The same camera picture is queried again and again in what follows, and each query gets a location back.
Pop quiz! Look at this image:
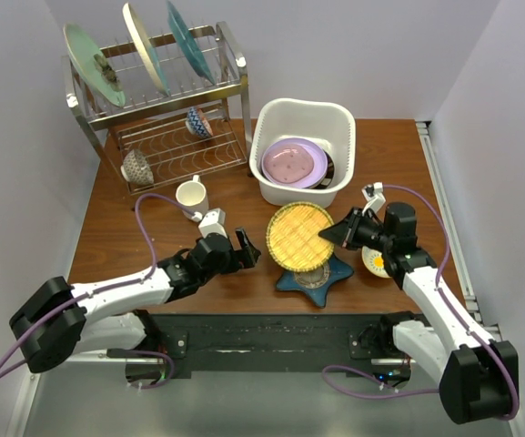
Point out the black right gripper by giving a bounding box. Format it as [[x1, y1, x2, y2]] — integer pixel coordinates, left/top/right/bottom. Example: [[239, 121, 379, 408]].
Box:
[[319, 207, 393, 253]]

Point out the dark teal star plate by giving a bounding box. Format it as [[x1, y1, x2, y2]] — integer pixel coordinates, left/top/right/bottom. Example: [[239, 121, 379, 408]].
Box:
[[276, 254, 354, 309]]

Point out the yellow woven pattern plate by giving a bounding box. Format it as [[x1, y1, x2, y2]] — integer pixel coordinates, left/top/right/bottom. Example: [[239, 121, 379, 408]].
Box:
[[266, 201, 334, 273]]

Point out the black striped rim plate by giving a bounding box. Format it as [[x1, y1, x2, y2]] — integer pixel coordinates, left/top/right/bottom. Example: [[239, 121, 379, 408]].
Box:
[[313, 153, 335, 190]]

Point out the lavender purple plate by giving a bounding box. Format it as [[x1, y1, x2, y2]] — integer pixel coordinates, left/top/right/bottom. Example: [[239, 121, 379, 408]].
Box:
[[260, 137, 328, 189]]

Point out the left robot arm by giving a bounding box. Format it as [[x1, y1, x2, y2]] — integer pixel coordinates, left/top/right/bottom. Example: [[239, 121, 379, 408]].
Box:
[[9, 228, 261, 373]]

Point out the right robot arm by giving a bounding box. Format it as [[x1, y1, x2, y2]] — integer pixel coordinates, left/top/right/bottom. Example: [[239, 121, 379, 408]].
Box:
[[319, 202, 520, 424]]

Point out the white plastic bin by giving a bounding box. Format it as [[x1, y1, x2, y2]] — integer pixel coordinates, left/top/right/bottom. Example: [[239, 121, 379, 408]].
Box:
[[249, 98, 356, 208]]

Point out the small bowl yellow sun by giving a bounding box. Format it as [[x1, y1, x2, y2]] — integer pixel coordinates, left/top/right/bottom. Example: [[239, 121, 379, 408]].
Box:
[[361, 247, 390, 279]]

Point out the white ceramic mug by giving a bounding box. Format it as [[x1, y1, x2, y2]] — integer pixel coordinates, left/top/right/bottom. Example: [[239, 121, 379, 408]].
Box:
[[176, 175, 209, 220]]

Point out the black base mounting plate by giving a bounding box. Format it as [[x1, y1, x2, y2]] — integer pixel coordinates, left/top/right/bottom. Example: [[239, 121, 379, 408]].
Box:
[[107, 310, 416, 381]]

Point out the blue zigzag pattern bowl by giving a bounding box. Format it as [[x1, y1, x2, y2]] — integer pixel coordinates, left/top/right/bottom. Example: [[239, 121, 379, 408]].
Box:
[[186, 107, 213, 139]]

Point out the grey patterned bowl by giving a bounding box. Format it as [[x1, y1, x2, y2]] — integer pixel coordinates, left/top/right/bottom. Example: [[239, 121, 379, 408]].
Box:
[[120, 149, 154, 187]]

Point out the stainless steel dish rack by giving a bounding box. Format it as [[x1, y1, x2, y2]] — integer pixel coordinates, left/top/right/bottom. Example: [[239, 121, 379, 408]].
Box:
[[62, 21, 252, 204]]

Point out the cream teal plate in rack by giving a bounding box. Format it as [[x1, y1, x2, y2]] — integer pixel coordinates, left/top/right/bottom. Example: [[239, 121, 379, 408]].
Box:
[[122, 3, 170, 97]]

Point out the pale green plate in rack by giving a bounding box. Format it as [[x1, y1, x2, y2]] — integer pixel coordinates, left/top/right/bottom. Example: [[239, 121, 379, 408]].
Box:
[[63, 24, 126, 107]]

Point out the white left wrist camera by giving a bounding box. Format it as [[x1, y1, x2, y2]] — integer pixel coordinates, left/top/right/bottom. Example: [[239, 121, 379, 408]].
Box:
[[191, 208, 227, 238]]

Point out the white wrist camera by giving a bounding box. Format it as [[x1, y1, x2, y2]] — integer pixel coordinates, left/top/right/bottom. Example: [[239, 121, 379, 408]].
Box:
[[191, 208, 227, 238], [361, 182, 386, 216]]

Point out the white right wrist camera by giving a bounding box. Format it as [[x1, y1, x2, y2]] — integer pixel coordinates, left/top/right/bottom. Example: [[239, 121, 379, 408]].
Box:
[[361, 182, 386, 216]]

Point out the aluminium frame rail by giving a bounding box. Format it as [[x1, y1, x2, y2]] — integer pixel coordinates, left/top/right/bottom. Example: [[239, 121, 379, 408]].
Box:
[[414, 118, 525, 437]]

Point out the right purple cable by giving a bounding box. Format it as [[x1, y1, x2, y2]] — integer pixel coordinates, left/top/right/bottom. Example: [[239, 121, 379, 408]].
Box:
[[321, 182, 518, 421]]

